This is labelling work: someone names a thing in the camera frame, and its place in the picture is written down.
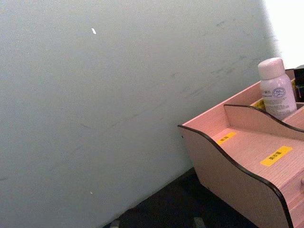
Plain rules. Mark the white plastic bottle with label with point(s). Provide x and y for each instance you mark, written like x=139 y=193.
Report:
x=276 y=92

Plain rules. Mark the pink wooden desk organizer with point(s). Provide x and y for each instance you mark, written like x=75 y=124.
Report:
x=240 y=180

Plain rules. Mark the black table cloth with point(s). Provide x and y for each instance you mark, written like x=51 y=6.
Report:
x=171 y=206

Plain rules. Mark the yellow label sticker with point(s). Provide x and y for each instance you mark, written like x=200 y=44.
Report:
x=226 y=137
x=259 y=104
x=276 y=155

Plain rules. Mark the pale grey wall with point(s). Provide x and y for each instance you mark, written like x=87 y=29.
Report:
x=95 y=95

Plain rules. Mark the black box with yellow print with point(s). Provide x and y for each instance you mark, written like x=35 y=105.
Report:
x=299 y=83

